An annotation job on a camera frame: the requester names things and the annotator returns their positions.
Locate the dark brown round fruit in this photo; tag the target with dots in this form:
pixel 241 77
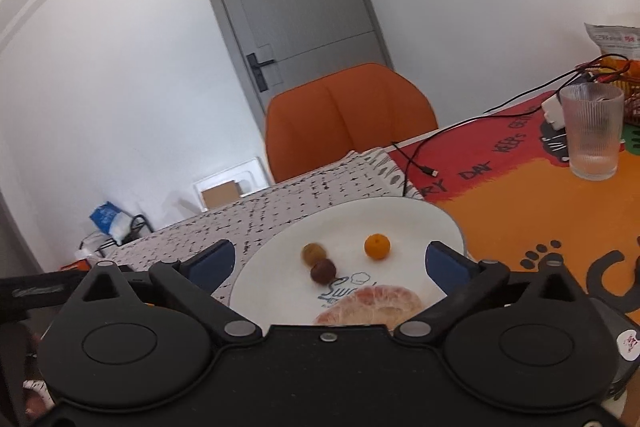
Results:
pixel 323 272

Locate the greenish brown round fruit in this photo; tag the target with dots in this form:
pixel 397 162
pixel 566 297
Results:
pixel 313 253

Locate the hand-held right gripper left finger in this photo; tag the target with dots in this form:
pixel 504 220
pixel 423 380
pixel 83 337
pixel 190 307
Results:
pixel 214 263

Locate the peeled pink pomelo segment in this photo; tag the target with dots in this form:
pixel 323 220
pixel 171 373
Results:
pixel 375 304

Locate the white round plate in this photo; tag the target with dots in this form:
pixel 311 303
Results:
pixel 300 232

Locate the blue plastic bag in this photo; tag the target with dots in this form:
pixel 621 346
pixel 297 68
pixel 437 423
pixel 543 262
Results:
pixel 107 217

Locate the grey device with white sticker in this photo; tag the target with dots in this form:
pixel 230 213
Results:
pixel 612 322

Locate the ribbed clear glass cup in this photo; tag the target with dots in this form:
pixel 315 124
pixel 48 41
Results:
pixel 592 132

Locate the brown cardboard box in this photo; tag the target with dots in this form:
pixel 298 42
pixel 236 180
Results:
pixel 220 196

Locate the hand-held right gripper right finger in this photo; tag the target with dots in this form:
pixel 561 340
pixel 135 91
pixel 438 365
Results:
pixel 445 264

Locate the dark basket with orange contents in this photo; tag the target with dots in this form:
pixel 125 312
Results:
pixel 631 97

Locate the orange and red printed mat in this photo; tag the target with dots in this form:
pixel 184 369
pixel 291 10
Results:
pixel 525 207

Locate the small orange tangerine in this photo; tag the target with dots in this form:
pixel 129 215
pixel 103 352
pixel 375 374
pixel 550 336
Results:
pixel 376 247

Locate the blue and white bags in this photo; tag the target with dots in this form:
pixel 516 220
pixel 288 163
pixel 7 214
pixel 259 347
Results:
pixel 137 227

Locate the black and white patterned cloth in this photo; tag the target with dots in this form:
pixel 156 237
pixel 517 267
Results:
pixel 300 197

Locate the orange upholstered chair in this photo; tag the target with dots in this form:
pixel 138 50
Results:
pixel 345 117

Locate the white printed snack bag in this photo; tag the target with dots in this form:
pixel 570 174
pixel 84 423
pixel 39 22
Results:
pixel 612 38

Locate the white power adapter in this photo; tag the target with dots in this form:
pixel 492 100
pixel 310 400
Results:
pixel 552 109

